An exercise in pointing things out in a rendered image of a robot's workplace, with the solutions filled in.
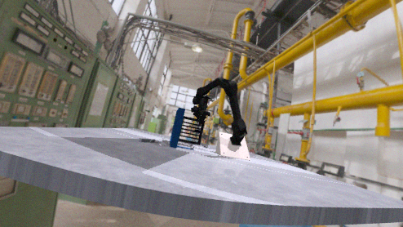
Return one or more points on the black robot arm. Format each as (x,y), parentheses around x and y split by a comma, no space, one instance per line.
(230,87)

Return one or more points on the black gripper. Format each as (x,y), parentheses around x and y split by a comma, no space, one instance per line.
(203,113)

